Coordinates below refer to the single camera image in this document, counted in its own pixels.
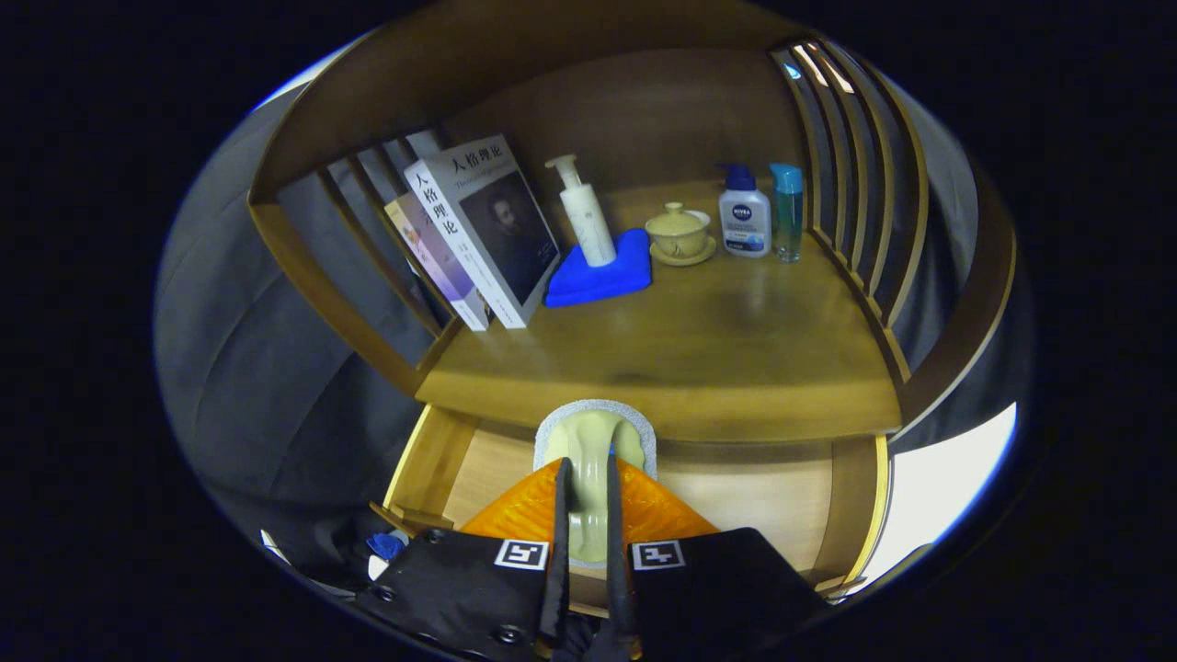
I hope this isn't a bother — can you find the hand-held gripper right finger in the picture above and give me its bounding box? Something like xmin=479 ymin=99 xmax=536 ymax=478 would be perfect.
xmin=602 ymin=449 xmax=828 ymax=662

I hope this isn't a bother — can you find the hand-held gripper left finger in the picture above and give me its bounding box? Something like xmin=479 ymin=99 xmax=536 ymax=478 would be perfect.
xmin=354 ymin=455 xmax=576 ymax=662

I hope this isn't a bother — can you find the green handled scrub brush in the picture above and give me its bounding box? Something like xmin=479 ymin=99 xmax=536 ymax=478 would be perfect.
xmin=533 ymin=398 xmax=658 ymax=566

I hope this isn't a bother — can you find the wooden drawer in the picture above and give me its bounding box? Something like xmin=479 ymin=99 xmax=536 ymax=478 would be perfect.
xmin=368 ymin=405 xmax=891 ymax=599

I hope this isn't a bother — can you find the wooden countertop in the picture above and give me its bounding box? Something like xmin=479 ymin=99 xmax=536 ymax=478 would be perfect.
xmin=414 ymin=179 xmax=904 ymax=442

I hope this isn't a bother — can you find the wooden cabinet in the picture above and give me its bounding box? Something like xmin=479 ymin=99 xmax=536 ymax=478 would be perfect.
xmin=246 ymin=0 xmax=1017 ymax=599

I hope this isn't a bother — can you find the blue folded cloth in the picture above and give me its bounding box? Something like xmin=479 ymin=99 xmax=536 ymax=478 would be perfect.
xmin=544 ymin=228 xmax=653 ymax=309

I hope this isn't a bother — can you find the purple book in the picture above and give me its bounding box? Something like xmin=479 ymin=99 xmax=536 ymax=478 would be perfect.
xmin=384 ymin=191 xmax=493 ymax=332

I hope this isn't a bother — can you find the white flat panel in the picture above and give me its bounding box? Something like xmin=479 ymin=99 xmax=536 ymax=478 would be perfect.
xmin=860 ymin=402 xmax=1019 ymax=585

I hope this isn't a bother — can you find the white book with portrait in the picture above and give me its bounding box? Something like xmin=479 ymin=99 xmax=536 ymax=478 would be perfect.
xmin=403 ymin=134 xmax=562 ymax=330

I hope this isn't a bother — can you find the yellow lidded teacup with saucer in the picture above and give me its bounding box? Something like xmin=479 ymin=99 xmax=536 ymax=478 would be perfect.
xmin=644 ymin=202 xmax=718 ymax=268

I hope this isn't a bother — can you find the white and blue pump bottle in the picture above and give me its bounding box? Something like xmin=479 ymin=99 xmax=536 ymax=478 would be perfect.
xmin=718 ymin=164 xmax=772 ymax=258

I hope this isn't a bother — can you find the black backdrop cloth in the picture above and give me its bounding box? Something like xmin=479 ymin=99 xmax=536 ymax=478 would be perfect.
xmin=154 ymin=87 xmax=1035 ymax=589

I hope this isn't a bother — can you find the teal slim bottle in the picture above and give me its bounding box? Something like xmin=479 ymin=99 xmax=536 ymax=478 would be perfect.
xmin=770 ymin=163 xmax=805 ymax=264

